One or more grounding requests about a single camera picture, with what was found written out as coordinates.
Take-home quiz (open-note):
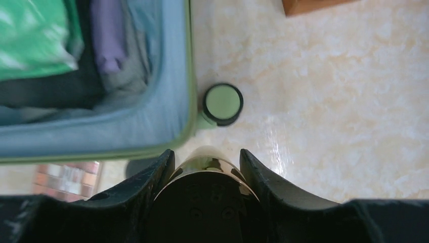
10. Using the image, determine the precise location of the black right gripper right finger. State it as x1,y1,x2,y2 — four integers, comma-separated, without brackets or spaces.
240,149,428,242

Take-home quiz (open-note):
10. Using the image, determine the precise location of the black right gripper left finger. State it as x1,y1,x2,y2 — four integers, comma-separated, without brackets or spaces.
1,150,175,242

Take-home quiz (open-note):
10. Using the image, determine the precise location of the eyeshadow palette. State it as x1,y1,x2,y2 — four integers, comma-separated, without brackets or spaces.
32,161,102,202

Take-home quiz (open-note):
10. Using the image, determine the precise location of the gold cylindrical bottle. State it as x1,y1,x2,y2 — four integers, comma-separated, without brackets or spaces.
143,146,268,242

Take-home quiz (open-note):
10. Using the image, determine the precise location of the grey garment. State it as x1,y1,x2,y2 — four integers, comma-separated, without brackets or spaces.
99,1,151,95

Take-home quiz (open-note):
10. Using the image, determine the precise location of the green white patterned cloth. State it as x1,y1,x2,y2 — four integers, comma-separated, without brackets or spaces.
1,0,84,80

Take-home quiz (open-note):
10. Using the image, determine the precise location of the purple garment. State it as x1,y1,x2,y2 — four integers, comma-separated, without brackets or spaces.
90,0,127,74

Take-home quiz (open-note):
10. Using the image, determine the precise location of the suitcase wheel front right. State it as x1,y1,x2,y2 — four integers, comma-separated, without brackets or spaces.
197,83,244,130

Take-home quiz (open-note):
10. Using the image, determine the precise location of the green suitcase blue lining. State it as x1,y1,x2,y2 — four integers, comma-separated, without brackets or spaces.
1,1,197,164

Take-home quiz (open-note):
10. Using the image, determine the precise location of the orange compartment tray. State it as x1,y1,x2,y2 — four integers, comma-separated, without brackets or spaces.
282,0,355,17

